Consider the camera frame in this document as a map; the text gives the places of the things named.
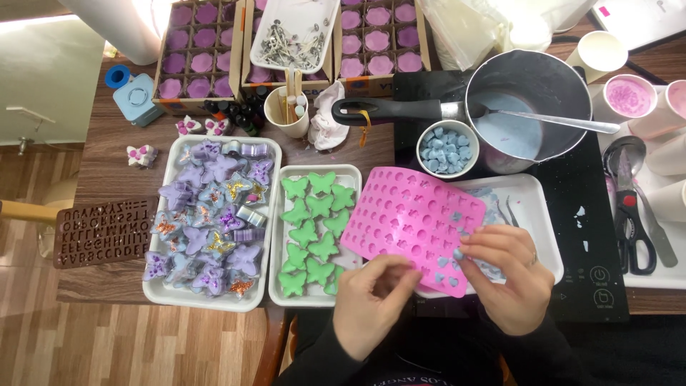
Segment person's left hand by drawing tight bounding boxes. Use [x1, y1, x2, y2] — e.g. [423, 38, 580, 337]
[332, 254, 424, 362]

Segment person's right hand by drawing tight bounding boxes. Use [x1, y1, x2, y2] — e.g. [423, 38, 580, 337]
[453, 224, 556, 337]

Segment pink silicone mold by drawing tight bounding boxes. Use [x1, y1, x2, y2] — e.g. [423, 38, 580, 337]
[340, 166, 487, 299]

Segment metal tweezers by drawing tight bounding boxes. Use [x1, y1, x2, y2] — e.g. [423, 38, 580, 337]
[495, 195, 521, 229]

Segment white tray with wax bits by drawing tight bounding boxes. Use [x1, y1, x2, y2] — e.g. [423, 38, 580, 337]
[415, 173, 565, 300]

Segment black induction cooker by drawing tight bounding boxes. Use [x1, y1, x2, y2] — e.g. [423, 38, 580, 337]
[393, 70, 631, 323]

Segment person's black shirt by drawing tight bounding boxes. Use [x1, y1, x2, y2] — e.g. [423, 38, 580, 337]
[272, 297, 686, 386]

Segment group of green butterfly candles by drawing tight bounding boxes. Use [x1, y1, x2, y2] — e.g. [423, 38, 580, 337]
[278, 171, 357, 298]

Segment heap of blue wax hearts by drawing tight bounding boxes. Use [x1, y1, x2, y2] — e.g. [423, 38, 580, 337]
[421, 127, 473, 173]

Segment white bowl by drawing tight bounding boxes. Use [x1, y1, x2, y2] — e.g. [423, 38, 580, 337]
[416, 119, 481, 180]

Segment white tray of green candles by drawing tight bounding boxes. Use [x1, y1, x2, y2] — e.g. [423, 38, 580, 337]
[268, 164, 364, 308]

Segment long metal spoon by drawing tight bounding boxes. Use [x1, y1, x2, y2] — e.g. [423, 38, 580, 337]
[484, 107, 621, 135]

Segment black scissors red button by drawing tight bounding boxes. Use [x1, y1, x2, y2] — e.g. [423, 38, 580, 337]
[613, 149, 658, 276]

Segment yellow ribbon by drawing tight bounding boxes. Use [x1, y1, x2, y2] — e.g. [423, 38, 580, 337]
[357, 109, 372, 149]

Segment large steel ladle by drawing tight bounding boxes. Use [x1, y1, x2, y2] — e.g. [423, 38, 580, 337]
[602, 135, 648, 180]

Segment steel knife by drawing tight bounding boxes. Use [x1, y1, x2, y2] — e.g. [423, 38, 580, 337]
[634, 181, 679, 269]

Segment white crumpled cloth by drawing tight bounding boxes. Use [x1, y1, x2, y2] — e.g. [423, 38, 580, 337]
[308, 80, 350, 151]

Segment white tray of tools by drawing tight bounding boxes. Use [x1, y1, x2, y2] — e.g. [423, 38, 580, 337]
[588, 83, 686, 291]

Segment plain white paper cup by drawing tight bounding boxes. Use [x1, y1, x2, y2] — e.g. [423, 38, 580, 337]
[647, 179, 686, 224]
[645, 133, 686, 177]

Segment paper cup with sticks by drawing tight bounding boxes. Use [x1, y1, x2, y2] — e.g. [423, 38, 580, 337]
[263, 85, 311, 139]

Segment pile of purple butterfly candles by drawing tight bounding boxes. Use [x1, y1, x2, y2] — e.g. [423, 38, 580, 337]
[144, 139, 275, 297]

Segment paper cup with pink wax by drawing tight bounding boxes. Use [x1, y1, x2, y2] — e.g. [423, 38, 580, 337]
[602, 73, 659, 120]

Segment clear plastic bag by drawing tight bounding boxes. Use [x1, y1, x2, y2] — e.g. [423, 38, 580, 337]
[417, 0, 554, 72]

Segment paper cup with pink rim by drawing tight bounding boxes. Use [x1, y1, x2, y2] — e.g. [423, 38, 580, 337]
[627, 80, 686, 141]

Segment empty white paper cup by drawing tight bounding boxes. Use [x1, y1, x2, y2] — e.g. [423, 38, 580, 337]
[565, 30, 629, 84]

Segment group of small dark bottles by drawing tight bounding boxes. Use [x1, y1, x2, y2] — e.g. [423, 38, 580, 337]
[203, 85, 270, 138]

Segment cardboard box of purple candles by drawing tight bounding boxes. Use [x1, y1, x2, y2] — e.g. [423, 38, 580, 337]
[333, 0, 433, 99]
[240, 0, 336, 98]
[152, 0, 247, 117]

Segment white flower candle purple dots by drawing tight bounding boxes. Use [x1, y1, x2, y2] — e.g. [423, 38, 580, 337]
[126, 144, 159, 169]
[204, 117, 233, 136]
[175, 115, 205, 136]

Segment white tray of purple candles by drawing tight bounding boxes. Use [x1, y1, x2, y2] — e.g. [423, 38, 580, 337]
[142, 134, 283, 313]

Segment heap of metal candle wicks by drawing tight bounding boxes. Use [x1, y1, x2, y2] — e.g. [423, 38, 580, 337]
[257, 18, 331, 70]

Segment white paper sheet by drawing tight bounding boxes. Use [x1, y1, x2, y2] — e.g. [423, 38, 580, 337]
[588, 0, 686, 53]

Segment white tray of wicks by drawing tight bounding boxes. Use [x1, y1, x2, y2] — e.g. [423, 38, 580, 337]
[249, 0, 342, 75]

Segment brown letter silicone mold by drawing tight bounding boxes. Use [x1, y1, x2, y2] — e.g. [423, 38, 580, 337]
[53, 197, 154, 269]

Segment light blue plastic box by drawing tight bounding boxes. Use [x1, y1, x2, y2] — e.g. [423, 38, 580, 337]
[112, 73, 166, 128]

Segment blue round cap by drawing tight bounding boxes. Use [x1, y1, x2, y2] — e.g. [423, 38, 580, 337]
[104, 64, 133, 90]

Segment white roll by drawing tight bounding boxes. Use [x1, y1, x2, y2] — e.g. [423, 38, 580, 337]
[58, 0, 179, 66]

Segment wooden chair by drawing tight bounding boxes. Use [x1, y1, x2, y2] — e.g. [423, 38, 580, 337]
[0, 176, 79, 260]

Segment steel pot with black handle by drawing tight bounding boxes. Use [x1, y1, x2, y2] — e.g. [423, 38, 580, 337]
[331, 49, 593, 175]

